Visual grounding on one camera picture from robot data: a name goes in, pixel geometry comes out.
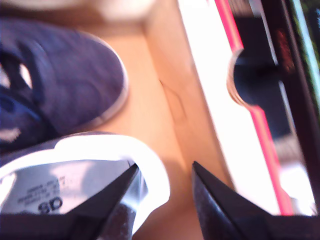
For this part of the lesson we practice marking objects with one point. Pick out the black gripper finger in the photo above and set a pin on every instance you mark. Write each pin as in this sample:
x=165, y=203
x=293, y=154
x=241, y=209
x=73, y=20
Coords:
x=225, y=215
x=107, y=212

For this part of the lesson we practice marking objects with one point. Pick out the blue suede shoe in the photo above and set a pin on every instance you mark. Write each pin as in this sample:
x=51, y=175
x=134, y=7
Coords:
x=100, y=150
x=75, y=80

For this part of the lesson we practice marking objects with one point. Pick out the red cardboard shoebox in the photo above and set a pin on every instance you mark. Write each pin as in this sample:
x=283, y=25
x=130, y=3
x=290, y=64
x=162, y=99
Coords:
x=160, y=112

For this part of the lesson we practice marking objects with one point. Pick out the wide black computer monitor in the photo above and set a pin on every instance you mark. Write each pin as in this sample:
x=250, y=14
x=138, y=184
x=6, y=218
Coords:
x=303, y=82

